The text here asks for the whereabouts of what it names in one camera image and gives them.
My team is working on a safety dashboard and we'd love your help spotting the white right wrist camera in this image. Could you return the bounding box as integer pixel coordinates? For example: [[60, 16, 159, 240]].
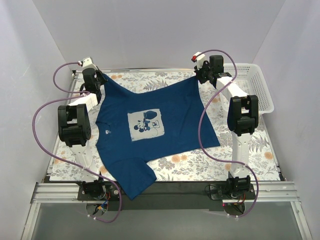
[[191, 52, 207, 70]]

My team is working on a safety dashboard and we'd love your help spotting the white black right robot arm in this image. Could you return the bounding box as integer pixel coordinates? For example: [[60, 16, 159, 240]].
[[191, 52, 259, 199]]

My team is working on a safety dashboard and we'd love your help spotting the aluminium frame rail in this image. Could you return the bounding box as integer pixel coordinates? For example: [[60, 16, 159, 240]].
[[31, 181, 300, 203]]

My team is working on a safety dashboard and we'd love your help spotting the blue printed t shirt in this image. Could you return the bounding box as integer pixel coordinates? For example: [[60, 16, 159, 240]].
[[96, 77, 220, 200]]

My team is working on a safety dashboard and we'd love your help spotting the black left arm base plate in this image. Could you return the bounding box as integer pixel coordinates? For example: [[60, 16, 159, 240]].
[[77, 180, 120, 201]]

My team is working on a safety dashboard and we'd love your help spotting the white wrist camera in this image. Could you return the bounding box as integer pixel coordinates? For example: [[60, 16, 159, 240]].
[[191, 52, 207, 70], [77, 56, 99, 71]]

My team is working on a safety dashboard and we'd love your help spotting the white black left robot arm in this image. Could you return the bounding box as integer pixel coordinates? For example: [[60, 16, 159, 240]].
[[57, 68, 107, 200]]

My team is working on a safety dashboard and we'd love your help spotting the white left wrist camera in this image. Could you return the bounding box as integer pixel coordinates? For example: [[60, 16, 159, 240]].
[[77, 56, 99, 71]]

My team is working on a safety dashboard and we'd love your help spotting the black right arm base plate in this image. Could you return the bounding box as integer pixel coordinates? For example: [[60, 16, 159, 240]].
[[204, 178, 256, 201]]

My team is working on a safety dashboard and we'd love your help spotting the white plastic basket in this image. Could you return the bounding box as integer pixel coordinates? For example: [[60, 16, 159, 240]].
[[233, 63, 274, 115]]

